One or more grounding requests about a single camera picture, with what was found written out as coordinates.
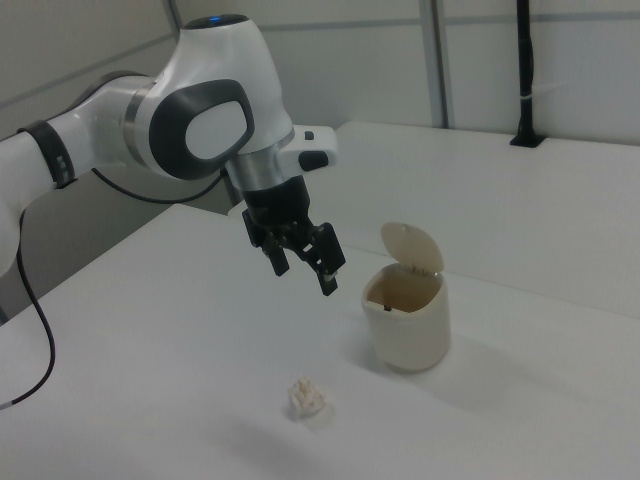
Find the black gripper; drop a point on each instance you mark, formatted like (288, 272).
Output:
(277, 205)

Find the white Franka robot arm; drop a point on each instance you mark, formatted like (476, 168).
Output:
(215, 65)

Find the small cream lidded bin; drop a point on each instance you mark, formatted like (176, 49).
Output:
(407, 330)

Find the crumpled white paper trash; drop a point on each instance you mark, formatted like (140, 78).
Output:
(306, 397)

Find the black pole with base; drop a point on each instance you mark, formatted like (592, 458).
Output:
(525, 60)

